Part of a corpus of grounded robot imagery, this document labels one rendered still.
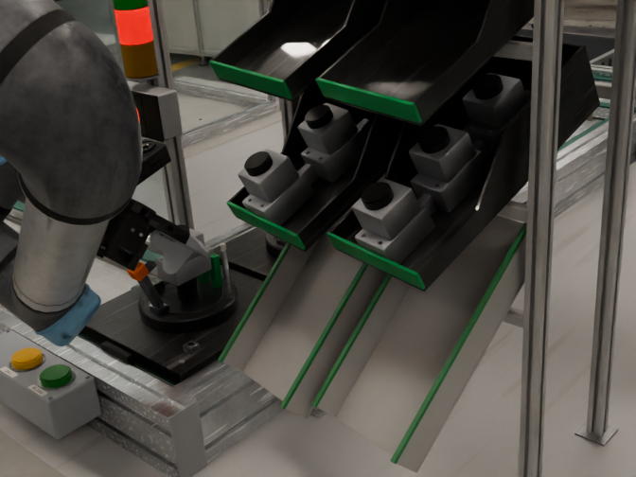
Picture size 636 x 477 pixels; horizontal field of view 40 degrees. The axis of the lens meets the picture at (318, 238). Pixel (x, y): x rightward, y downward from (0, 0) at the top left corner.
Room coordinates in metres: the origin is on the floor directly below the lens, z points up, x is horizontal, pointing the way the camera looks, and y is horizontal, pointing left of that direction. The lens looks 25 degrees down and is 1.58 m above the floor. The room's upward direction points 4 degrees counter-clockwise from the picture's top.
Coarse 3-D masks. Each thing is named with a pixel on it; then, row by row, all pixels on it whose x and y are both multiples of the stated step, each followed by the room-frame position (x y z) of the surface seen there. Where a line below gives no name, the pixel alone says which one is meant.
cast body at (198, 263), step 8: (192, 232) 1.12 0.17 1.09; (200, 232) 1.11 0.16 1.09; (200, 240) 1.11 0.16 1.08; (208, 248) 1.14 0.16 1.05; (192, 256) 1.09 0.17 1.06; (200, 256) 1.10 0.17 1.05; (208, 256) 1.11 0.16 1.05; (160, 264) 1.09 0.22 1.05; (184, 264) 1.08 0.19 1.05; (192, 264) 1.09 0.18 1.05; (200, 264) 1.10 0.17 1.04; (208, 264) 1.11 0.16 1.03; (160, 272) 1.09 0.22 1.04; (184, 272) 1.08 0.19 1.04; (192, 272) 1.09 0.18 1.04; (200, 272) 1.10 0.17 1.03; (168, 280) 1.08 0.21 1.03; (176, 280) 1.07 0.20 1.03; (184, 280) 1.08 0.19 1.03
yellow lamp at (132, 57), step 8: (152, 40) 1.33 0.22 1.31; (128, 48) 1.30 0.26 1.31; (136, 48) 1.30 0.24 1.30; (144, 48) 1.30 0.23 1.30; (152, 48) 1.32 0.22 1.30; (128, 56) 1.30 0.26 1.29; (136, 56) 1.30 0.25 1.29; (144, 56) 1.30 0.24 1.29; (152, 56) 1.31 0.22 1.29; (128, 64) 1.30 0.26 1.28; (136, 64) 1.30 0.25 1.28; (144, 64) 1.30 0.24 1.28; (152, 64) 1.31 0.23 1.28; (128, 72) 1.31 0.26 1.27; (136, 72) 1.30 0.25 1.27; (144, 72) 1.30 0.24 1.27; (152, 72) 1.31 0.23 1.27
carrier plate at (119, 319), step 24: (240, 288) 1.16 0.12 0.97; (96, 312) 1.12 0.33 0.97; (120, 312) 1.11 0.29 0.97; (240, 312) 1.08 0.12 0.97; (96, 336) 1.06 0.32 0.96; (120, 336) 1.04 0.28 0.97; (144, 336) 1.04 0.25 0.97; (168, 336) 1.03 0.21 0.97; (192, 336) 1.03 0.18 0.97; (216, 336) 1.02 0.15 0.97; (144, 360) 0.99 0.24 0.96; (168, 360) 0.97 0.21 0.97; (192, 360) 0.97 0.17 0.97; (216, 360) 0.98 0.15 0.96
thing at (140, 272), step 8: (144, 264) 1.05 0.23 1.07; (152, 264) 1.06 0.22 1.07; (128, 272) 1.05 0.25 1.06; (136, 272) 1.04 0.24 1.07; (144, 272) 1.05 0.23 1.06; (144, 280) 1.05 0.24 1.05; (144, 288) 1.05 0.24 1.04; (152, 288) 1.06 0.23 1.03; (152, 296) 1.06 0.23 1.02; (152, 304) 1.07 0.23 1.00; (160, 304) 1.06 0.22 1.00
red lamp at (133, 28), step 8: (144, 8) 1.32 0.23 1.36; (120, 16) 1.30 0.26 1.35; (128, 16) 1.30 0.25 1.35; (136, 16) 1.30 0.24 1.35; (144, 16) 1.31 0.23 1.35; (120, 24) 1.31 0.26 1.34; (128, 24) 1.30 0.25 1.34; (136, 24) 1.30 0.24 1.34; (144, 24) 1.31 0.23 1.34; (120, 32) 1.31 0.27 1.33; (128, 32) 1.30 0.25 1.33; (136, 32) 1.30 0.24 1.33; (144, 32) 1.31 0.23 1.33; (120, 40) 1.31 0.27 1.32; (128, 40) 1.30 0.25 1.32; (136, 40) 1.30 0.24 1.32; (144, 40) 1.30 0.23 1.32
